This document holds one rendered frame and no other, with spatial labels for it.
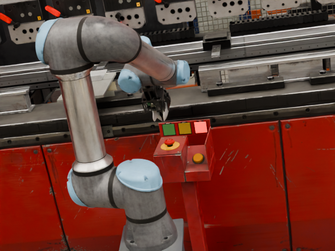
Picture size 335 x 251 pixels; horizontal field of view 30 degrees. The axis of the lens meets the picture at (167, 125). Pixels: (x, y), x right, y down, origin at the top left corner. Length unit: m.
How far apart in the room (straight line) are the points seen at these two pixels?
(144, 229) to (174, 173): 0.61
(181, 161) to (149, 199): 0.61
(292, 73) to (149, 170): 1.01
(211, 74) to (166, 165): 0.45
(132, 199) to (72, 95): 0.32
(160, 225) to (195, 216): 0.73
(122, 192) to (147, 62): 0.36
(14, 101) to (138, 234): 1.16
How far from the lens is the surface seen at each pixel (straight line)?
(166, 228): 1.74
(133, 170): 1.68
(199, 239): 2.50
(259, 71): 2.51
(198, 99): 2.47
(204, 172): 2.28
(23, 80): 2.96
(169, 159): 2.28
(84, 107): 1.66
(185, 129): 2.38
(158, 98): 2.14
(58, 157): 2.62
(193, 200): 2.41
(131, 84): 1.94
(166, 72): 1.83
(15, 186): 2.75
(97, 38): 1.55
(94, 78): 2.50
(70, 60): 1.61
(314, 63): 2.52
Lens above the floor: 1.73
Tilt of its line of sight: 22 degrees down
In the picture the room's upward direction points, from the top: 10 degrees counter-clockwise
